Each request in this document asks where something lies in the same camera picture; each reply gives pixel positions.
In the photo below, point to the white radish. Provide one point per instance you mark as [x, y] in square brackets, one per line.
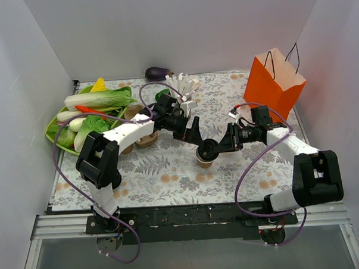
[66, 115]

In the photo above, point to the stack of paper cups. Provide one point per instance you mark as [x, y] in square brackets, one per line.
[127, 150]

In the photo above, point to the brown paper coffee cup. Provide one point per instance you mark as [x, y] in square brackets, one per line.
[203, 163]

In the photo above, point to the cardboard cup carrier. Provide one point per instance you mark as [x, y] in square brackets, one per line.
[146, 141]

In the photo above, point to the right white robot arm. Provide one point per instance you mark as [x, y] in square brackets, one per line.
[316, 175]

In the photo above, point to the red chili pepper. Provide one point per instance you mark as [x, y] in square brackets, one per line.
[87, 110]

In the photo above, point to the yellow corn cob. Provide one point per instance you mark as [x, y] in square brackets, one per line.
[99, 86]

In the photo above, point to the purple eggplant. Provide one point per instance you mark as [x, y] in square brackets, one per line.
[154, 74]

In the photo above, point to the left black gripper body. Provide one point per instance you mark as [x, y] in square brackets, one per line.
[188, 133]

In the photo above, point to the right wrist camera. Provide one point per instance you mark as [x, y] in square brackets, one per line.
[234, 113]

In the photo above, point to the grey straw holder cup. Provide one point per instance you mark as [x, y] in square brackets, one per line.
[183, 99]

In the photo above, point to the floral table mat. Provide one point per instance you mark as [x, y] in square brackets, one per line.
[167, 173]

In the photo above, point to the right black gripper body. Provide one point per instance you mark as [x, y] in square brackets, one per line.
[233, 137]

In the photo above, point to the napa cabbage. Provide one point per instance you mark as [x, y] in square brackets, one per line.
[121, 97]

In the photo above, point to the orange paper bag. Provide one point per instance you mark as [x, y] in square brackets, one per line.
[274, 82]

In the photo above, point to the green lettuce leaf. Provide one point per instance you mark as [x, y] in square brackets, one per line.
[91, 123]

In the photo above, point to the green pepper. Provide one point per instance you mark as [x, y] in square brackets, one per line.
[160, 93]

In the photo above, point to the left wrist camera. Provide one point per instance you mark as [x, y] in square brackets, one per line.
[187, 106]

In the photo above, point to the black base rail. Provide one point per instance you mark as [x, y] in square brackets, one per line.
[193, 222]

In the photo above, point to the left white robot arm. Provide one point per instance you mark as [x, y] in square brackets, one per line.
[98, 160]

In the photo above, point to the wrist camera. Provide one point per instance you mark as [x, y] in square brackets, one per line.
[187, 106]
[234, 113]

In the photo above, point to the aluminium frame rail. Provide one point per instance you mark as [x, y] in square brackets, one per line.
[74, 225]

